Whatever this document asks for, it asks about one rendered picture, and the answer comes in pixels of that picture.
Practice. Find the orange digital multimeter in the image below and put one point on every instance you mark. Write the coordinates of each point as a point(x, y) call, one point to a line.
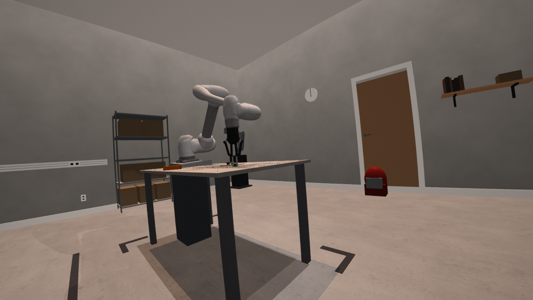
point(170, 167)

